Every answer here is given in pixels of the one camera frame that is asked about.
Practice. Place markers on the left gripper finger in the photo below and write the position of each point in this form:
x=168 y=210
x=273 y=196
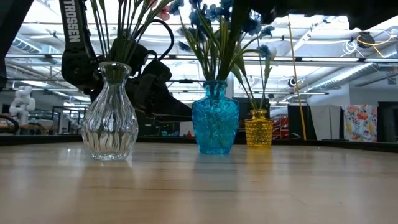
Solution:
x=168 y=112

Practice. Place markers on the blue patterned glass vase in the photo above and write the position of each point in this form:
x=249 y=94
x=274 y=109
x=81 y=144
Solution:
x=214 y=124

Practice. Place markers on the clear ribbed glass vase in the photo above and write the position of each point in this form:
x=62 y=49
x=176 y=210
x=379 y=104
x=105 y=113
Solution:
x=109 y=130

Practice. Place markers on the blue artificial flower bunch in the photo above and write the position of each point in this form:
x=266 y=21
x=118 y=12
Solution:
x=214 y=11
x=252 y=26
x=199 y=18

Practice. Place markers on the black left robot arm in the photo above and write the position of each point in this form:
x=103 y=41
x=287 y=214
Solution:
x=77 y=62

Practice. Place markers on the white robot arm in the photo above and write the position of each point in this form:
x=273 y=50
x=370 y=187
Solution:
x=23 y=102

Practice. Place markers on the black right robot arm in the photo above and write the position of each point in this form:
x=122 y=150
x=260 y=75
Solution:
x=373 y=12

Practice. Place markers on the yellow textured glass vase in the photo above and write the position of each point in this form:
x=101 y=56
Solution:
x=258 y=130

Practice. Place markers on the black partition panel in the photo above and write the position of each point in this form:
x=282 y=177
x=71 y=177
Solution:
x=388 y=124
x=292 y=124

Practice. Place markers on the small black ceiling reel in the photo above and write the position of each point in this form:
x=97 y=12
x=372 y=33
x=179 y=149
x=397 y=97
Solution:
x=292 y=82

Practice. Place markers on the white partition panel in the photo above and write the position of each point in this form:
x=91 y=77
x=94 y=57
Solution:
x=326 y=123

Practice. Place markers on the floral printed cloth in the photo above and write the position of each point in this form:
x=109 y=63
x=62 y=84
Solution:
x=360 y=124

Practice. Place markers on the black camera stand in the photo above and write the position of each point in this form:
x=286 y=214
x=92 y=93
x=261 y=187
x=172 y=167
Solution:
x=186 y=81

